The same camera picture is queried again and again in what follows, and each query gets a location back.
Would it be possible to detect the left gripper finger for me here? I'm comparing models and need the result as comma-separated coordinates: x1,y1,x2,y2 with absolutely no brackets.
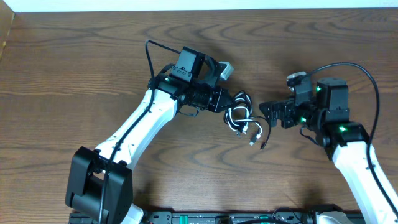
221,88,236,106
219,101,236,112

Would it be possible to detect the white usb cable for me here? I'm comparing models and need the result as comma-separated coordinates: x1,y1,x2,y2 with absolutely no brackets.
226,92,263,146

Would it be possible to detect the black usb cable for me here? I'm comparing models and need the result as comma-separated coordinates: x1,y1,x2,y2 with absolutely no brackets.
223,90,272,151

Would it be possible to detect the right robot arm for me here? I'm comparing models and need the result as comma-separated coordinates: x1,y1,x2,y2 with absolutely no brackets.
259,78,397,223

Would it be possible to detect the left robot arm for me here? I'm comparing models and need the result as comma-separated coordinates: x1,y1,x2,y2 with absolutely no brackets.
65,47,234,223

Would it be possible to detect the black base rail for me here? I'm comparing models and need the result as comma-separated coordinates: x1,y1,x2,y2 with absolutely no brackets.
68,203,364,224

